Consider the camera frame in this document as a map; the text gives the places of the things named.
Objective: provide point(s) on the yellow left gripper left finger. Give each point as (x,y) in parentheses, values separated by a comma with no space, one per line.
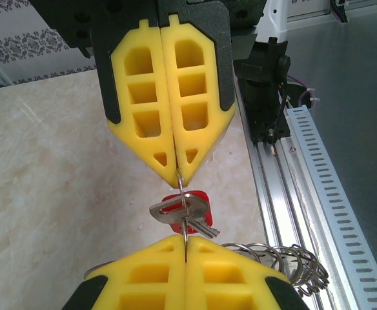
(117,284)

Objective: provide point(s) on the silver split keyring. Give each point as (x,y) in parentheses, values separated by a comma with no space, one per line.
(182,189)

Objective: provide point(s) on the grey metal base plate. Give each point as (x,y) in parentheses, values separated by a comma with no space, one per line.
(353,80)

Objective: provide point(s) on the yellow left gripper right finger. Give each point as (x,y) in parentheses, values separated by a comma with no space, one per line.
(256,277)

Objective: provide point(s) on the red plastic key tag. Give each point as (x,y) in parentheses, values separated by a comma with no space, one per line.
(203,197)

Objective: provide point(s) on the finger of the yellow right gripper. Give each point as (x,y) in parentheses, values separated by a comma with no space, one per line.
(212,106)
(124,106)

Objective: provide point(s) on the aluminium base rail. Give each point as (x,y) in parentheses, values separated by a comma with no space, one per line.
(282,210)

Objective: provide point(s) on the silver key with red tag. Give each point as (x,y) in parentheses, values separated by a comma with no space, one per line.
(195,210)

